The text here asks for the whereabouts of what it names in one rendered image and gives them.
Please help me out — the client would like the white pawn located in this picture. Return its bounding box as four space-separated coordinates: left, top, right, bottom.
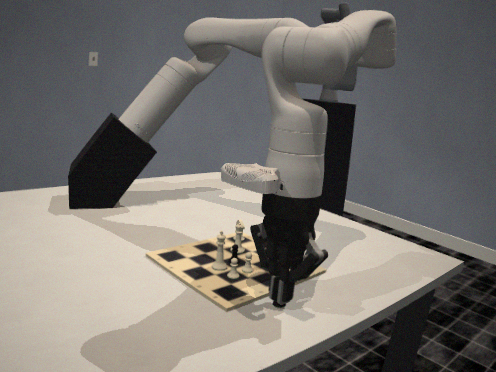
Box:
227 258 239 279
242 252 253 273

